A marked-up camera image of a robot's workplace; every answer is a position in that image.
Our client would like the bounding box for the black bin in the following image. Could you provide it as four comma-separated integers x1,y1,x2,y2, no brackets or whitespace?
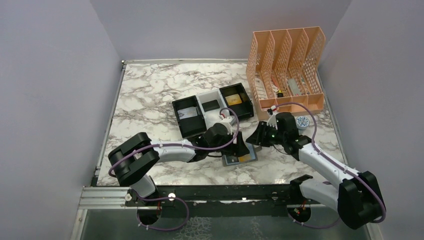
172,95,207,139
219,83,254,121

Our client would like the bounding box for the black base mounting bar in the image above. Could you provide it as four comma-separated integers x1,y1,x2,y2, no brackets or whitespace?
124,184,315,218

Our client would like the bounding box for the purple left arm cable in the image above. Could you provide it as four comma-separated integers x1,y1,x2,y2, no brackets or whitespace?
107,106,240,232

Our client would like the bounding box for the white item in organizer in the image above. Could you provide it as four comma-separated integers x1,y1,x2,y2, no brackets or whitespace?
254,75,268,100

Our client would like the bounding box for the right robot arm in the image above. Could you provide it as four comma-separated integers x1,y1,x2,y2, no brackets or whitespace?
246,112,386,230

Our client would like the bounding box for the black left bin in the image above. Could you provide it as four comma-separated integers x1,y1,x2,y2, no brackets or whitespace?
172,95,207,139

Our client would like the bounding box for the black card in white bin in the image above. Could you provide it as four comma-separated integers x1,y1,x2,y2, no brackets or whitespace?
202,99,220,113

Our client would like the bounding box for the grey card holder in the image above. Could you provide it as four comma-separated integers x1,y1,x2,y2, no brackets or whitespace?
221,143,262,167

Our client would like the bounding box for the grey item in organizer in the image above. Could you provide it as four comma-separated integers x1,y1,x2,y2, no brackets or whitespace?
287,78,302,96

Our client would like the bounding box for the blue white tape roll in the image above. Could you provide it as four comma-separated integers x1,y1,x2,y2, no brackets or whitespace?
295,116,310,131

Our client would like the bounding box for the white middle bin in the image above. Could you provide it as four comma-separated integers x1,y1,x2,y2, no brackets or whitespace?
196,89,228,129

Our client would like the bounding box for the peach file organizer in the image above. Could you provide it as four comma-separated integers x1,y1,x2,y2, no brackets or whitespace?
246,26,326,120

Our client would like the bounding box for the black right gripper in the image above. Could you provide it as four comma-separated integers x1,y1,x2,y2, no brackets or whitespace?
246,120,286,147

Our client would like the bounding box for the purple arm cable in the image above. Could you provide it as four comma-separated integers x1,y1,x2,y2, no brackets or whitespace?
269,101,387,230
107,106,240,232

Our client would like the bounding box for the black right bin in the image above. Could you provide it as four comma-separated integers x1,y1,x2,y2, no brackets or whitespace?
219,83,254,121

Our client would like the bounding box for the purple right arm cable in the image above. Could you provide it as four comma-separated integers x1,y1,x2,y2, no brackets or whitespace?
269,101,387,230

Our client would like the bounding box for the gold card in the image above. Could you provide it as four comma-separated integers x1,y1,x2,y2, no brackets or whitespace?
225,93,243,106

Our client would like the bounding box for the orange card from holder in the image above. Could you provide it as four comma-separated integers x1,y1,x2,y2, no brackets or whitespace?
238,153,256,163

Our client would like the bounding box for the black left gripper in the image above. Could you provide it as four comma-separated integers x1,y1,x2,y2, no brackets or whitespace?
208,131,249,158

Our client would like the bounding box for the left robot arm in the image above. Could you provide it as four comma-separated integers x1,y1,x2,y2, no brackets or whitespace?
108,123,250,206

